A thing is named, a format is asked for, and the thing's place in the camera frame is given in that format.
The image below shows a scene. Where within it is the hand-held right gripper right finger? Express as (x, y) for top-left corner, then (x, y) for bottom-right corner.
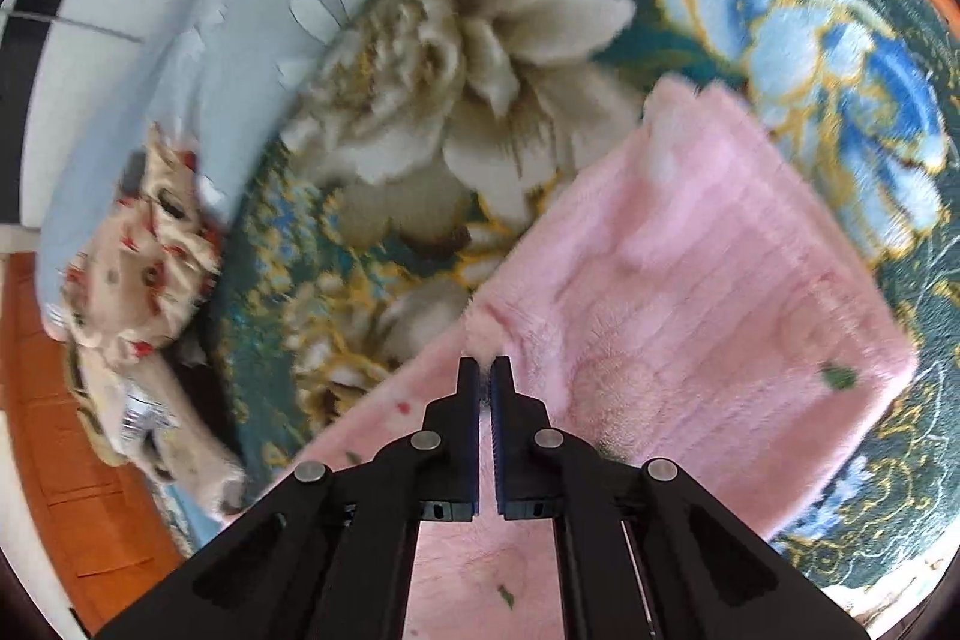
(491, 356), (871, 640)

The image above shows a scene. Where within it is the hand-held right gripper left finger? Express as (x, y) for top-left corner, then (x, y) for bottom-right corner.
(97, 356), (482, 640)

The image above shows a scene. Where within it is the pink fleece garment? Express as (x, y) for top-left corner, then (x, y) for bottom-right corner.
(296, 77), (920, 640)

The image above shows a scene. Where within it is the beige fuzzy garment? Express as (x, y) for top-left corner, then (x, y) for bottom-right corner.
(64, 340), (248, 513)

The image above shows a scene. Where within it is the cream red-printed garment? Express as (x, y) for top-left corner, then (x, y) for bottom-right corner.
(45, 122), (226, 363)

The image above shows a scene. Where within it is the orange wooden headboard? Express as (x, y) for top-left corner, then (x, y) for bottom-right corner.
(0, 250), (188, 633)

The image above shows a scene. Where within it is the grey-blue floral quilt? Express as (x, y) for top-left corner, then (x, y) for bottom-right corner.
(37, 0), (541, 341)

